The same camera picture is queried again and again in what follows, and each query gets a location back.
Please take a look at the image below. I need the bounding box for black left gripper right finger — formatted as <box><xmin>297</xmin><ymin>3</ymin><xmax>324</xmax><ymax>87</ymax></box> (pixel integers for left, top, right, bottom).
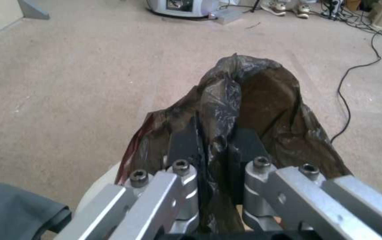
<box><xmin>228</xmin><ymin>128</ymin><xmax>382</xmax><ymax>240</ymax></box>

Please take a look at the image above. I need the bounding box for white rounded appliance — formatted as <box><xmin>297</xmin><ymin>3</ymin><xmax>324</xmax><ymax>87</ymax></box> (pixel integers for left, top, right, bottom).
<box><xmin>145</xmin><ymin>0</ymin><xmax>215</xmax><ymax>20</ymax></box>

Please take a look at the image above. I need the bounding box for grey cloth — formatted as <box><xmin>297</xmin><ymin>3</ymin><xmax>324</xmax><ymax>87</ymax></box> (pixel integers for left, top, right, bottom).
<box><xmin>0</xmin><ymin>178</ymin><xmax>72</xmax><ymax>240</ymax></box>

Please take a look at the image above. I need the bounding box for power strip with cables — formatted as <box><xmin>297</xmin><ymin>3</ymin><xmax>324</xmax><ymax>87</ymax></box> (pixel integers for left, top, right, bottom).
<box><xmin>319</xmin><ymin>0</ymin><xmax>346</xmax><ymax>21</ymax></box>

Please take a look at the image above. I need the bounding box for black tripod leg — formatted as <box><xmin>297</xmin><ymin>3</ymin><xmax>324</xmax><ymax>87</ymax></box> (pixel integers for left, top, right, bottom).
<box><xmin>242</xmin><ymin>0</ymin><xmax>262</xmax><ymax>13</ymax></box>

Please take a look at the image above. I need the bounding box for beige sneaker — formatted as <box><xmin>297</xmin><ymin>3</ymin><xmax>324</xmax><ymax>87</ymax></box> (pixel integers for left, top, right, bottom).
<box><xmin>260</xmin><ymin>0</ymin><xmax>287</xmax><ymax>16</ymax></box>
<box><xmin>292</xmin><ymin>3</ymin><xmax>311</xmax><ymax>19</ymax></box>

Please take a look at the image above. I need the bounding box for long black floor cable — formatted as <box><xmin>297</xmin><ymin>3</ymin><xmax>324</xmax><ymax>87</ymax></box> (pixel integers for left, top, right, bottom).
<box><xmin>330</xmin><ymin>30</ymin><xmax>382</xmax><ymax>143</ymax></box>

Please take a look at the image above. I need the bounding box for grey metal wedge bracket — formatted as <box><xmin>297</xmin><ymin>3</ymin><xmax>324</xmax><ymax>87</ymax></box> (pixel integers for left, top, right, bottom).
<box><xmin>17</xmin><ymin>0</ymin><xmax>51</xmax><ymax>20</ymax></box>

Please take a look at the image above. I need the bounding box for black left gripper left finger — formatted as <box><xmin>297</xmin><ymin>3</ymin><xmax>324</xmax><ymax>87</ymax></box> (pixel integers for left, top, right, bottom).
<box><xmin>56</xmin><ymin>115</ymin><xmax>209</xmax><ymax>240</ymax></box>

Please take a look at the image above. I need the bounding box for dark brown plastic trash bag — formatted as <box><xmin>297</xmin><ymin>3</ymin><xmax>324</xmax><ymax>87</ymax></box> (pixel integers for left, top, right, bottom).
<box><xmin>116</xmin><ymin>53</ymin><xmax>353</xmax><ymax>234</ymax></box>

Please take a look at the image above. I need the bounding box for white rounded trash bin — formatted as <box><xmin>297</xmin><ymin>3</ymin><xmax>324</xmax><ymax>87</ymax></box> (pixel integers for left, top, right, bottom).
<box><xmin>77</xmin><ymin>162</ymin><xmax>127</xmax><ymax>227</ymax></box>

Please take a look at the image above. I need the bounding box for flat grey metal box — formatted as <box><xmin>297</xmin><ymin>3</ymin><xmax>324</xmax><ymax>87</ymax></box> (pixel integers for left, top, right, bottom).
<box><xmin>214</xmin><ymin>10</ymin><xmax>245</xmax><ymax>25</ymax></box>

